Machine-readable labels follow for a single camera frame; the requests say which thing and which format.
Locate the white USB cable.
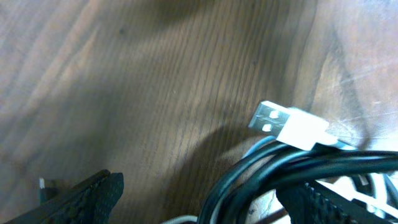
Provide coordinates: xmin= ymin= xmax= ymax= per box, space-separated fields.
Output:
xmin=160 ymin=100 xmax=398 ymax=224

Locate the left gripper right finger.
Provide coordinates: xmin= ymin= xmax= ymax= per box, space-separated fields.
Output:
xmin=275 ymin=181 xmax=397 ymax=224

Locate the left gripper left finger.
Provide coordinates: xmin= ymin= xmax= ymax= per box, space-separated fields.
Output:
xmin=8 ymin=169 xmax=124 ymax=224

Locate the black USB cable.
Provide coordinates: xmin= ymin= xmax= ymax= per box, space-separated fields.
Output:
xmin=197 ymin=139 xmax=398 ymax=224

